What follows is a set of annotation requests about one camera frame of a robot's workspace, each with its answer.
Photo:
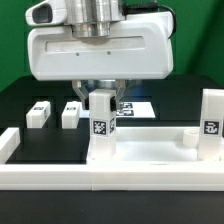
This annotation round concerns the white U-shaped fence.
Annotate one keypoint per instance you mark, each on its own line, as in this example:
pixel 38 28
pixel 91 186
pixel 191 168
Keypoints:
pixel 131 177

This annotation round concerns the marker tag plate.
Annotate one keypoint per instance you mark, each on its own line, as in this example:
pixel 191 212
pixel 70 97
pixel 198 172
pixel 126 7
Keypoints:
pixel 136 110

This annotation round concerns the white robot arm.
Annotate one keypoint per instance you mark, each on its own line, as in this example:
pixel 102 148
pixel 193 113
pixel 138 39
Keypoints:
pixel 93 18

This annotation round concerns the white desk top tray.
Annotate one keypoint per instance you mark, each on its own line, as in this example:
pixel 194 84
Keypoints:
pixel 155 145

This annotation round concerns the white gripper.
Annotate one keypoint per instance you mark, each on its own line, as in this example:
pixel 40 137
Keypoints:
pixel 137 48

